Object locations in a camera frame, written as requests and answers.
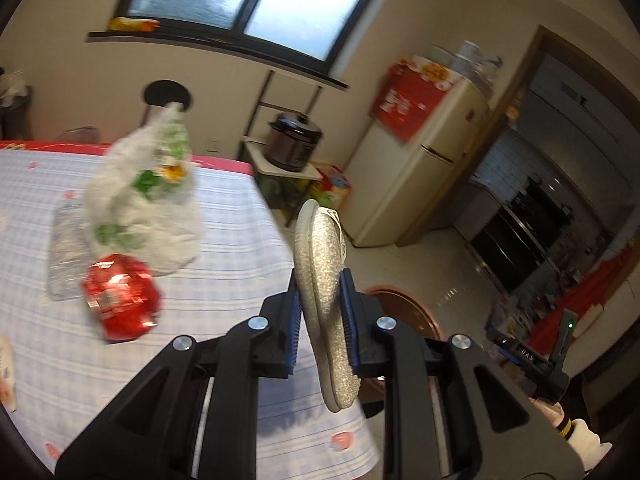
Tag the white bowl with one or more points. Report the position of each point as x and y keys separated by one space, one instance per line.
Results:
x=439 y=56

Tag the cream refrigerator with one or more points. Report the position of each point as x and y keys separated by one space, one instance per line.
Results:
x=415 y=180

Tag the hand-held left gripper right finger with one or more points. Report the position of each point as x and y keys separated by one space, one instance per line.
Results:
x=350 y=332

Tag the black round chair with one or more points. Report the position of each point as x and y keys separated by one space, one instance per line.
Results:
x=165 y=92

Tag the colourful box beside fridge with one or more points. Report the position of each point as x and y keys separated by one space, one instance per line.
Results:
x=330 y=187

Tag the grey waste bin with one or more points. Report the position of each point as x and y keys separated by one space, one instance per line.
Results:
x=20 y=120

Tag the white green printed plastic bag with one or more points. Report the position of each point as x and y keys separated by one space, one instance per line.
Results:
x=150 y=220

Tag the white slipper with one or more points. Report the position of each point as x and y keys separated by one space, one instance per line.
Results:
x=325 y=310

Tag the clear bin liner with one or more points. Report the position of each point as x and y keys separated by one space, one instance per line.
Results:
x=12 y=85

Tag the red printed cloth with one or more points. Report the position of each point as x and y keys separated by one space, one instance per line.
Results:
x=415 y=105

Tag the brown electric pressure cooker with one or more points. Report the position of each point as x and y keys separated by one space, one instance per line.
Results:
x=292 y=142

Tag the person's right forearm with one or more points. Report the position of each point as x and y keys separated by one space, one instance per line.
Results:
x=582 y=437

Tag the hanging door ornament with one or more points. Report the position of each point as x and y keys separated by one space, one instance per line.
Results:
x=512 y=112

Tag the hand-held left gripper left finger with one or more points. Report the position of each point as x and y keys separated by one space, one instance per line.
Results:
x=292 y=332

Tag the wall socket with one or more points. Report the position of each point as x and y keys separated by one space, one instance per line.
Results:
x=214 y=147

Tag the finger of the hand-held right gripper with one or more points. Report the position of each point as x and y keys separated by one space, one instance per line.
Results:
x=500 y=345

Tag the red gold foil wrapper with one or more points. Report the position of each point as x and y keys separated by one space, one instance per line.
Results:
x=120 y=295

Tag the clear crumpled plastic bag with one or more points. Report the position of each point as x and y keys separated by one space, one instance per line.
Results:
x=489 y=72

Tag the brown trash bin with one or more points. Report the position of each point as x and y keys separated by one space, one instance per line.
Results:
x=415 y=310

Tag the yellow snack packet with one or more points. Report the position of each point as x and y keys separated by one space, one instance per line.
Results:
x=132 y=24

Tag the black windowsill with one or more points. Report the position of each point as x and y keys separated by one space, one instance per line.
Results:
x=215 y=47

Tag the small white topped cabinet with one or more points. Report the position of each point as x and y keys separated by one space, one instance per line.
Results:
x=280 y=185

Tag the black built-in oven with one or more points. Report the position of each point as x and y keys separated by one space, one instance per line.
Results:
x=535 y=240

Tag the white plastic tub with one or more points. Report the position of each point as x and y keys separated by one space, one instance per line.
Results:
x=466 y=57

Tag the clear plastic packaging bag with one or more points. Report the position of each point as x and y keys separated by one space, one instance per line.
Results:
x=67 y=260

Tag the clear plastic container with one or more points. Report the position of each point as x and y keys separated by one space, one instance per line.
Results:
x=77 y=135

